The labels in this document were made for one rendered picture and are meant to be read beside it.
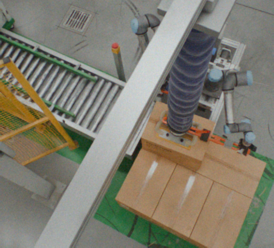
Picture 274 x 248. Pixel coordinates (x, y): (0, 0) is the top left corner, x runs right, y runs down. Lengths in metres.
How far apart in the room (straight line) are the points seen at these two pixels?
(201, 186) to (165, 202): 0.40
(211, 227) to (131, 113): 2.58
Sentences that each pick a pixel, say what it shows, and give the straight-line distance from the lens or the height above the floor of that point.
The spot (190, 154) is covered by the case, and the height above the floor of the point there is 0.95.
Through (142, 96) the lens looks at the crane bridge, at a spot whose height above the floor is 3.05.
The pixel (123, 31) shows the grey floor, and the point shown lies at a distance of 5.11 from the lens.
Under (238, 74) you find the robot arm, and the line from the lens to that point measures 3.01.
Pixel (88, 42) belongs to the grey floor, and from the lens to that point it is 5.08.
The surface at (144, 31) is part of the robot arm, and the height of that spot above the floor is 1.55.
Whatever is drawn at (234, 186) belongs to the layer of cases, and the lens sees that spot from 3.84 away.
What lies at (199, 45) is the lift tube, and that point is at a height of 2.61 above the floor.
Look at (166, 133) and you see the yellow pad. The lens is 3.44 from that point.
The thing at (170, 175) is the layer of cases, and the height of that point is 0.53.
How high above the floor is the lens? 4.26
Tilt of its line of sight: 69 degrees down
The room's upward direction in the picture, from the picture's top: 7 degrees counter-clockwise
